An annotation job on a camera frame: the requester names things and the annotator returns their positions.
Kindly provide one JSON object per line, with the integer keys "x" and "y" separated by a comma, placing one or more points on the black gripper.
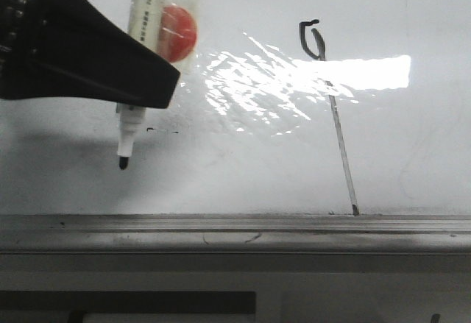
{"x": 67, "y": 48}

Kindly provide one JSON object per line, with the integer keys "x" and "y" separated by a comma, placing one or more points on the white black-tipped whiteboard marker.
{"x": 143, "y": 27}

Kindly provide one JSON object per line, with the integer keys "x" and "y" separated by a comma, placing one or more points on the red round magnet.
{"x": 178, "y": 33}

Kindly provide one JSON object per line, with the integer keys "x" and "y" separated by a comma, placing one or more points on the white whiteboard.
{"x": 286, "y": 106}

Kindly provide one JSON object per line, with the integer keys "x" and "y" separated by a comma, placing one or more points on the aluminium whiteboard frame rail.
{"x": 235, "y": 234}

